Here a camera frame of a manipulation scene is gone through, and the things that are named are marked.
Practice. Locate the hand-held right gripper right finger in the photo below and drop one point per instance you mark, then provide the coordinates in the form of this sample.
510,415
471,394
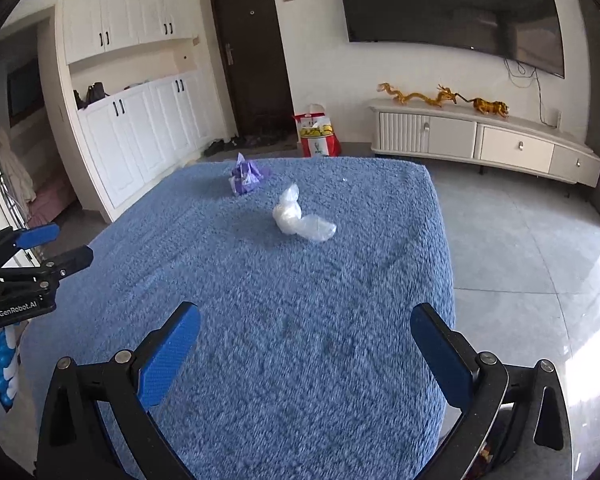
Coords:
440,360

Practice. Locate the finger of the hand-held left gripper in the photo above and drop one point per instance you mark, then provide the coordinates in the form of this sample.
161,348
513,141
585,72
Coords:
72,260
37,236

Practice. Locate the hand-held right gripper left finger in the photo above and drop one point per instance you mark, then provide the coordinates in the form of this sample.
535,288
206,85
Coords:
170,355

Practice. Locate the clear plastic bag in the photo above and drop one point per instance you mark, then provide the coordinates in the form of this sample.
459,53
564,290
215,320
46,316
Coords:
290,215

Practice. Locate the purple wrapper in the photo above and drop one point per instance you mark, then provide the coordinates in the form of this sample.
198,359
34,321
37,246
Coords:
245,177

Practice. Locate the blue fluffy blanket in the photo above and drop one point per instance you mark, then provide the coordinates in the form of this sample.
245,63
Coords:
280,310

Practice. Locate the white built-in cabinet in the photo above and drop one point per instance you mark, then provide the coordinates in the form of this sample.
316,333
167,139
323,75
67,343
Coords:
130,135

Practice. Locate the black bags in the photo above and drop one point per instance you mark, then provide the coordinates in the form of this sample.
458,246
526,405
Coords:
92,95

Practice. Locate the black shoes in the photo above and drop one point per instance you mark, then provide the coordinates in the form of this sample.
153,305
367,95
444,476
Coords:
220,146

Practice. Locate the white television cabinet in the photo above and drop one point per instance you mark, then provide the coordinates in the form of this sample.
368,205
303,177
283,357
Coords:
450,135

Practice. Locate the dark doormat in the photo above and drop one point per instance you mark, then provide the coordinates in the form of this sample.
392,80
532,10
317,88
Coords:
270,139

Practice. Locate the red and white paper bag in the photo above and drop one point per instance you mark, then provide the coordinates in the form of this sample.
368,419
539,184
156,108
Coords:
317,140

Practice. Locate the golden tiger ornament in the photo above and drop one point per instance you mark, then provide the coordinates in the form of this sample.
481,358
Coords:
490,107

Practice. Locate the short golden dragon ornament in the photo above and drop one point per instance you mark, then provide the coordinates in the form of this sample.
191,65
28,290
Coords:
450,96

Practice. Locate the long golden dragon ornament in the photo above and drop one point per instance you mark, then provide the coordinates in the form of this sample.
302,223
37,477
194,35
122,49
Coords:
410,96

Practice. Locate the dark brown door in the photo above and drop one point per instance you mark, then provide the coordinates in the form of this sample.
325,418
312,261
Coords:
250,60

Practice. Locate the black wall television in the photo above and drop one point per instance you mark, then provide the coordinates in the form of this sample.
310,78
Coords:
455,5

